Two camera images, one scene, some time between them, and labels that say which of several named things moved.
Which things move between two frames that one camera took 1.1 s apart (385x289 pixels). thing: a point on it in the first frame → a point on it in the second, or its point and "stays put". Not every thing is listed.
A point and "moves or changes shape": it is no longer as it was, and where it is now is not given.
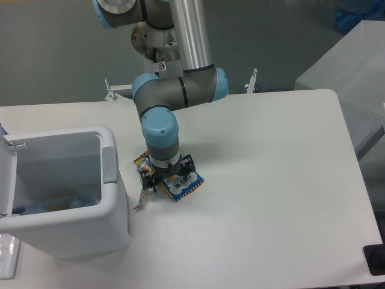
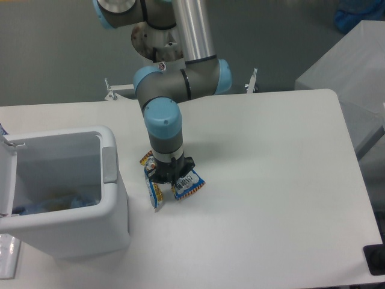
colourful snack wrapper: [176, 186] moves or changes shape
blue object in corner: [350, 13] stays put
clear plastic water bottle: [72, 203] stays put
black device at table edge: [375, 255] stays put
